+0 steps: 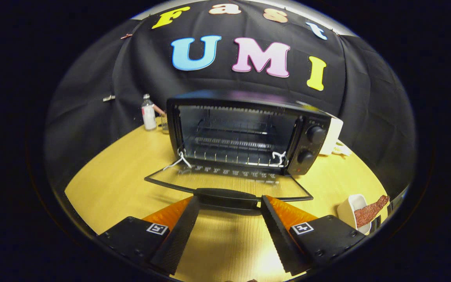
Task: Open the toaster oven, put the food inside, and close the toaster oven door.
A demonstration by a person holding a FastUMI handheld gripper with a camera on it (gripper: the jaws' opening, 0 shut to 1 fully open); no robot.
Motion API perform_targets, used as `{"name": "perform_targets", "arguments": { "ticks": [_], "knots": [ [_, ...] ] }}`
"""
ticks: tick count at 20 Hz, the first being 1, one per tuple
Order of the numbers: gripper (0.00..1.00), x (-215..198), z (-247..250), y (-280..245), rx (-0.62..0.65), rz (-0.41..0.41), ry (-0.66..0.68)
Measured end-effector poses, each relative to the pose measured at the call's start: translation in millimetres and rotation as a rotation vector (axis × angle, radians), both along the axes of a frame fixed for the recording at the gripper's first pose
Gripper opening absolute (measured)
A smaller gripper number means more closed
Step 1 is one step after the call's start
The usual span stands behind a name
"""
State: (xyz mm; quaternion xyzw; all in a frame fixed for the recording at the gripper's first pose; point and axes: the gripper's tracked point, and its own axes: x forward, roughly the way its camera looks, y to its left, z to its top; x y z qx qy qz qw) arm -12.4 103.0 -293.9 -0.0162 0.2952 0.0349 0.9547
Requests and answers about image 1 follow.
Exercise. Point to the pink cloth clip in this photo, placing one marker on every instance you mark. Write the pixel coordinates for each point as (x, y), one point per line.
(126, 36)

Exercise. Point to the small glass container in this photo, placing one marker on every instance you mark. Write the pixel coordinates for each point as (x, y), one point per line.
(164, 124)

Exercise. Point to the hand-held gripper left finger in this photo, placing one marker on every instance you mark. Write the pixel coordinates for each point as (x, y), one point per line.
(178, 239)

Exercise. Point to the black toaster oven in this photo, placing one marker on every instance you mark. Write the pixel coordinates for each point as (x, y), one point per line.
(315, 135)

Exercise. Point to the white box appliance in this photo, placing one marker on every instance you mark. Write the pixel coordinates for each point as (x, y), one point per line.
(333, 135)

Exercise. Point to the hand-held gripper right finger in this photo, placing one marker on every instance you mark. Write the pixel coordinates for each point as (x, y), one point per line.
(278, 235)

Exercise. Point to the white rectangular dish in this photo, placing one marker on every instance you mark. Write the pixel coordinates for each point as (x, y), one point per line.
(347, 209)

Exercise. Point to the white divided bean dish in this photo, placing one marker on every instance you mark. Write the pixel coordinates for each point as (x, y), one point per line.
(342, 149)

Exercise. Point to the clear plastic bottle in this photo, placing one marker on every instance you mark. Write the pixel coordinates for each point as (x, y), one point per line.
(148, 117)

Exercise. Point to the red meat piece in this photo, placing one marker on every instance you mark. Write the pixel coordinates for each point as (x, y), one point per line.
(370, 211)

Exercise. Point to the silver cloth clip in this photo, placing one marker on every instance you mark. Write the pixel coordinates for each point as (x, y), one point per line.
(109, 98)

